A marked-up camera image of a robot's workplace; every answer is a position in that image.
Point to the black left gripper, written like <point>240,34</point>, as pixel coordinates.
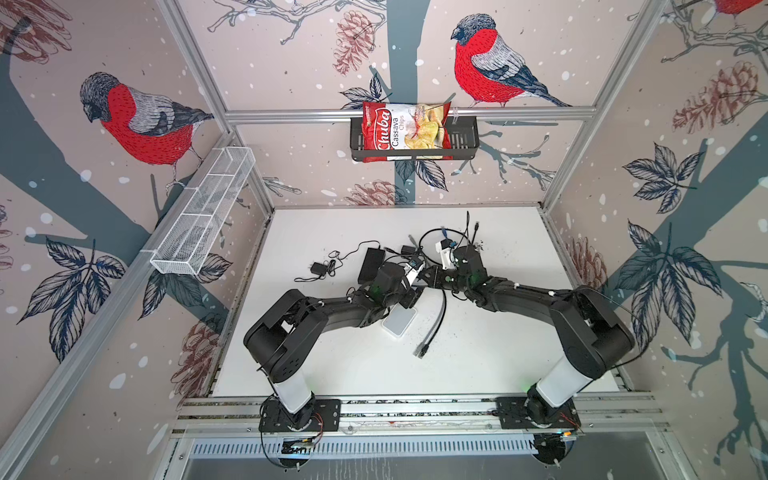
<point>411,297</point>

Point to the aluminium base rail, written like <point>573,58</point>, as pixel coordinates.
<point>372,427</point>

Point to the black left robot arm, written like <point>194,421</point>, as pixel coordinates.
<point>283,337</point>

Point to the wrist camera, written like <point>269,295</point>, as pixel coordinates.
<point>445,249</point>
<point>412,270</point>

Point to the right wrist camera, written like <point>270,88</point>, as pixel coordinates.
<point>445,249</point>

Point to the black wall basket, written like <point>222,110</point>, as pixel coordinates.
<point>462,133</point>

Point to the black power adapter with cable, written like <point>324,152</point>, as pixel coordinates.
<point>335,260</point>

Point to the black network switch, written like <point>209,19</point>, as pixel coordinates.
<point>373,260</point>

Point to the red cassava chips bag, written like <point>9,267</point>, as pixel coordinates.
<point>391,127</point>

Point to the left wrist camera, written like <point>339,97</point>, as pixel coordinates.
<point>412,270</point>

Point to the white wire mesh shelf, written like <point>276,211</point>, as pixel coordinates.
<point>189,241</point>

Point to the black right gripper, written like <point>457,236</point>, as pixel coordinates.
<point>433,280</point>

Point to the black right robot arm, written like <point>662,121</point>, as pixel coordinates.
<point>592,337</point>

